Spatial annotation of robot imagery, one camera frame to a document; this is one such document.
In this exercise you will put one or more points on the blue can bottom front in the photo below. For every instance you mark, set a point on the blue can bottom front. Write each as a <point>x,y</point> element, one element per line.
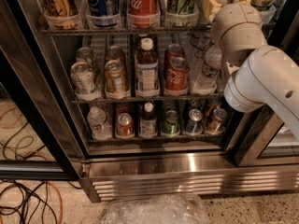
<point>193,123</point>

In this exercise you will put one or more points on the bronze can bottom front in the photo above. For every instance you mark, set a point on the bronze can bottom front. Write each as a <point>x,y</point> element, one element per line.
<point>215,121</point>

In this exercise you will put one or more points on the stainless steel fridge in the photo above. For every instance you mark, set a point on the stainless steel fridge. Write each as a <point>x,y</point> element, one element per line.
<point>139,168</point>

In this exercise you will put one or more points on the blue pepsi can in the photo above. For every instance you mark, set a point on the blue pepsi can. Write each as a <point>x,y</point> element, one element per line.
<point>102,0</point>

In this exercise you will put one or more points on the red coke can middle front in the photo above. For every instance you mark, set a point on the red coke can middle front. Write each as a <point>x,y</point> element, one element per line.
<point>177,74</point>

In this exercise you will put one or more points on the clear plastic bag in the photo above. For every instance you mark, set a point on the clear plastic bag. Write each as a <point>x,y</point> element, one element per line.
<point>161,209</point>

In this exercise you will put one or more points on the right glass fridge door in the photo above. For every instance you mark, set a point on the right glass fridge door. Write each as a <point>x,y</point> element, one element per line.
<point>268,141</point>

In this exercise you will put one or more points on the silver can middle front left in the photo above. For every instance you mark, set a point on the silver can middle front left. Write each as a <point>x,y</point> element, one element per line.
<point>83,77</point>

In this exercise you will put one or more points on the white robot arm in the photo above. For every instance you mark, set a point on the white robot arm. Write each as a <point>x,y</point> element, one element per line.
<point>262,74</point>

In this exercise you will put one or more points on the gold can middle back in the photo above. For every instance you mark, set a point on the gold can middle back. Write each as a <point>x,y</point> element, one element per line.
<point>115,53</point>

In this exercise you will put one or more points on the yellow can top shelf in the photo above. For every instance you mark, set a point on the yellow can top shelf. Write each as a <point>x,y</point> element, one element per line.
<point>61,8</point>

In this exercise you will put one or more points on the dark juice bottle bottom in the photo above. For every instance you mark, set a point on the dark juice bottle bottom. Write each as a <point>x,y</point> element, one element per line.
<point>148,121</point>

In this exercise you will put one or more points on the red coke can middle back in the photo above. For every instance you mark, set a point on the red coke can middle back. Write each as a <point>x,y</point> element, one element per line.
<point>173,51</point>

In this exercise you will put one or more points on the dark juice bottle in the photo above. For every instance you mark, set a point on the dark juice bottle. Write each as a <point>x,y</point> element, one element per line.
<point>148,121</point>
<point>147,66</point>

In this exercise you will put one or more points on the clear water bottle middle back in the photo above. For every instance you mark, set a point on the clear water bottle middle back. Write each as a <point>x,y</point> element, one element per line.
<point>202,41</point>

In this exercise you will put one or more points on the left glass fridge door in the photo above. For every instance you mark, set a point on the left glass fridge door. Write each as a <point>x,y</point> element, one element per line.
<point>31,74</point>

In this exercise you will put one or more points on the red can bottom front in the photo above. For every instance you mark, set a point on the red can bottom front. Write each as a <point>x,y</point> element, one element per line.
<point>125,125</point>

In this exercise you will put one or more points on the bronze can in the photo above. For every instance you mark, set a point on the bronze can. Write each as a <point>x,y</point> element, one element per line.
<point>215,121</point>
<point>211,104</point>

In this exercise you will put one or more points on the gold can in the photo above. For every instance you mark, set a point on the gold can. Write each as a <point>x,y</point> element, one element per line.
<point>115,53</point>
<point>115,76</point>

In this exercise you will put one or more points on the glass fridge door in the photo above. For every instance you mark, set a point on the glass fridge door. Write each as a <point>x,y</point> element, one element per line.
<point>268,141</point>
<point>31,74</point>

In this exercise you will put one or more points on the clear water bottle middle front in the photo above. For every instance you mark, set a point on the clear water bottle middle front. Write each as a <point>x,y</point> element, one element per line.
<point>210,68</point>

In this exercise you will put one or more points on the silver can middle back left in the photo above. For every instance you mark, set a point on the silver can middle back left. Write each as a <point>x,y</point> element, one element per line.
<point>85,54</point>

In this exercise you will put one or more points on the silver can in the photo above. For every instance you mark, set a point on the silver can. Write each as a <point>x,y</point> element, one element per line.
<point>83,77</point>
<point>85,54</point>

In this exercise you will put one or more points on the dark juice bottle middle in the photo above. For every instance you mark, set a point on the dark juice bottle middle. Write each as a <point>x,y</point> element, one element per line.
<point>147,66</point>

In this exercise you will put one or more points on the clear water bottle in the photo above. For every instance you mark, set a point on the clear water bottle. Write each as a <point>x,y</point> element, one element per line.
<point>210,68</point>
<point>202,41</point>
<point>99,125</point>

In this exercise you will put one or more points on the red coca-cola can top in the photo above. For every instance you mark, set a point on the red coca-cola can top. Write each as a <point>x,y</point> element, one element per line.
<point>143,0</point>

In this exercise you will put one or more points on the red coke can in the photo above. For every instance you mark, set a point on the red coke can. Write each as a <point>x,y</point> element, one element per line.
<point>173,51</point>
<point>177,74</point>

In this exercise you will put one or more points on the clear water bottle bottom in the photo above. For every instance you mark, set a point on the clear water bottle bottom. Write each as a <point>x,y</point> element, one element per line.
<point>99,125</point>

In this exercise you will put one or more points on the gold can middle front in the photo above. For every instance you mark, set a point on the gold can middle front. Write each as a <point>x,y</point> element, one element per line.
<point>115,76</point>

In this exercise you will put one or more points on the blue can bottom back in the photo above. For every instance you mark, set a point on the blue can bottom back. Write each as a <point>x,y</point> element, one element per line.
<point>194,104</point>

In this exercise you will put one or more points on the bronze can bottom back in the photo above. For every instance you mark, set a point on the bronze can bottom back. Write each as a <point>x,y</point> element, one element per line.
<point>211,104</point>

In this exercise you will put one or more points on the green can bottom front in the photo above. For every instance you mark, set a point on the green can bottom front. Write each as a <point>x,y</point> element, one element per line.
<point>170,122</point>

